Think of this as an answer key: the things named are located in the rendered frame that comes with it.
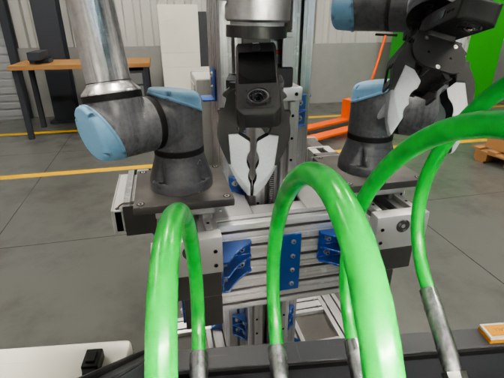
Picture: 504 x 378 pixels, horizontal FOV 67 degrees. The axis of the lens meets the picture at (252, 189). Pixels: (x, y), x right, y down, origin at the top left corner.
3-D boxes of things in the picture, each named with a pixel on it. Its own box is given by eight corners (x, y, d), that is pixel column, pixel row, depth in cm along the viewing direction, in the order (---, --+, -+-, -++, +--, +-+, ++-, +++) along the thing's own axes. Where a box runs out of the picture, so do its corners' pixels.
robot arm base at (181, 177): (151, 174, 98) (146, 137, 94) (208, 169, 101) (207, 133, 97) (150, 199, 85) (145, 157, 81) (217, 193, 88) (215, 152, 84)
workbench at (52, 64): (25, 140, 472) (3, 53, 429) (40, 126, 534) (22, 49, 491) (157, 133, 504) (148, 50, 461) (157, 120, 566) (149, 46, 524)
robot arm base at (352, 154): (328, 159, 108) (331, 125, 104) (376, 155, 111) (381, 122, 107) (352, 179, 95) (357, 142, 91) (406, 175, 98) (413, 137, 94)
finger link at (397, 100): (374, 148, 51) (403, 97, 53) (396, 132, 45) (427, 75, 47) (355, 136, 51) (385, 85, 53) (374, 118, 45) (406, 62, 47)
